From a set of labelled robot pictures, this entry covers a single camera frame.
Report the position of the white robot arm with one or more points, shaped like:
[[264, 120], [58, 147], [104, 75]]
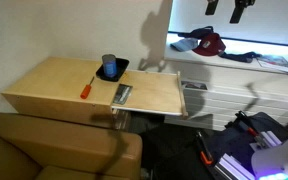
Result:
[[270, 161]]

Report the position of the aluminium robot base rails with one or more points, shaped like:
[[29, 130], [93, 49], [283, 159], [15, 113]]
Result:
[[233, 153]]

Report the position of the open wooden top drawer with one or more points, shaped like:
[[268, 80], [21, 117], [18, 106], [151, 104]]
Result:
[[153, 92]]

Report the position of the dark booklet in drawer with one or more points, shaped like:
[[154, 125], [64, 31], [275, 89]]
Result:
[[122, 94]]

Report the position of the light blue cap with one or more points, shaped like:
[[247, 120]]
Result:
[[185, 44]]

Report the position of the maroon baseball cap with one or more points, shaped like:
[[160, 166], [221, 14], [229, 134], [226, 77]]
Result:
[[210, 45]]

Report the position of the light wooden drawer cabinet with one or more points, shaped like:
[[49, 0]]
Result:
[[52, 90]]

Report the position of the black plastic tray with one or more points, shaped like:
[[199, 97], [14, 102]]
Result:
[[121, 64]]

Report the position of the blue metal can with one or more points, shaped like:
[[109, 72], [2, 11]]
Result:
[[109, 65]]

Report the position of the white radiator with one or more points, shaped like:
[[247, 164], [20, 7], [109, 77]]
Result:
[[230, 90]]

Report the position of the orange black clamp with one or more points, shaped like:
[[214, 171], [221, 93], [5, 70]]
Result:
[[205, 155]]

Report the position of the dark navy cloth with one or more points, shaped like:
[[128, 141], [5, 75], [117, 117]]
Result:
[[245, 58]]

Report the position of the colourful magazine on sill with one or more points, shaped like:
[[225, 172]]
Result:
[[273, 62]]

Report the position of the brown leather armchair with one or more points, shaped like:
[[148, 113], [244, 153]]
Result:
[[34, 148]]

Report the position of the orange handled screwdriver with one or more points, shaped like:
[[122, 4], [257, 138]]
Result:
[[84, 94]]

